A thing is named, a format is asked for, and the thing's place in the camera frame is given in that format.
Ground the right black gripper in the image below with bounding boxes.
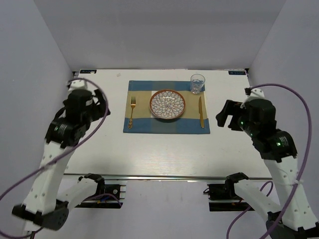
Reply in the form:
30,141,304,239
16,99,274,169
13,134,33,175
215,100,258,137

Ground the gold knife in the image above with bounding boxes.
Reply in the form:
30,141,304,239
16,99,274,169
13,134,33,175
198,97,204,128

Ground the gold fork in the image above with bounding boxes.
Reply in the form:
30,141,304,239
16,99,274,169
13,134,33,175
128,96,136,129

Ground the clear drinking glass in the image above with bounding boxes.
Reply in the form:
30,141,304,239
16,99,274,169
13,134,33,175
190,74,205,94

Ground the blue beige white cloth napkin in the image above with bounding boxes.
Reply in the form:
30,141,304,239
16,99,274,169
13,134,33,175
123,81,210,134

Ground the floral ceramic plate orange rim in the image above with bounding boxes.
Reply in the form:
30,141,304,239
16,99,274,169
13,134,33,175
149,90,186,120

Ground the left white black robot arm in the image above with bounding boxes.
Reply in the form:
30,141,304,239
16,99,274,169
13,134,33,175
12,78,110,231

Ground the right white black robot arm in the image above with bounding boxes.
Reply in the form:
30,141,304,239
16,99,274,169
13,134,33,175
216,88,319,239

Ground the right blue table sticker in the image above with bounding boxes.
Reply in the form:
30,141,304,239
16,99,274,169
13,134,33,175
228,71,246,75

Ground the blue table sticker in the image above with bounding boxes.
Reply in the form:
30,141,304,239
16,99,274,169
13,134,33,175
79,69,97,74
228,71,246,75

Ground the left blue table sticker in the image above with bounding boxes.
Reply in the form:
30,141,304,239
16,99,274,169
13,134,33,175
79,69,97,74

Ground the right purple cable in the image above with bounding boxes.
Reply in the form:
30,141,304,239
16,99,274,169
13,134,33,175
225,83,313,239

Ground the purple cable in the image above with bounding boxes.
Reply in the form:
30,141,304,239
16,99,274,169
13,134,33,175
225,83,313,239
0,77,110,237

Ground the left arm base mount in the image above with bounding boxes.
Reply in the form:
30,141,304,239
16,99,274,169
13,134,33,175
76,173,126,209

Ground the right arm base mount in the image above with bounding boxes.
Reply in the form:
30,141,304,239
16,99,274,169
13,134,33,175
203,184,249,212

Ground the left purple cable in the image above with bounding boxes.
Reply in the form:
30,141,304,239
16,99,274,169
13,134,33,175
0,77,110,237

